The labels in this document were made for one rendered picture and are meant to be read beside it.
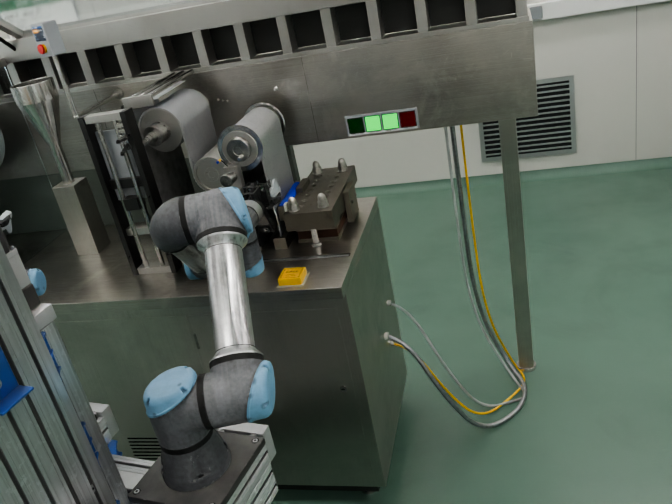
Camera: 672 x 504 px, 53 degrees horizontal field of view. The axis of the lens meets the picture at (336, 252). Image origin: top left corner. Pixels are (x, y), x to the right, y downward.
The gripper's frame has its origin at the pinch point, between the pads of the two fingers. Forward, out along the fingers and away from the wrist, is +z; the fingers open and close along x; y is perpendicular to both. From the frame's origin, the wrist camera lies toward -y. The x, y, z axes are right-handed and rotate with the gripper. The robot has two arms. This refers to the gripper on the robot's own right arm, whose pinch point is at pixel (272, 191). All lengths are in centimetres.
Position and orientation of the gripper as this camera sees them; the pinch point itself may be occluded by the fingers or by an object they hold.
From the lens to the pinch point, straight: 220.2
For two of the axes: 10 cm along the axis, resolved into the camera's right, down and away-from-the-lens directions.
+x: -9.6, 0.7, 2.7
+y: -1.8, -8.9, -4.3
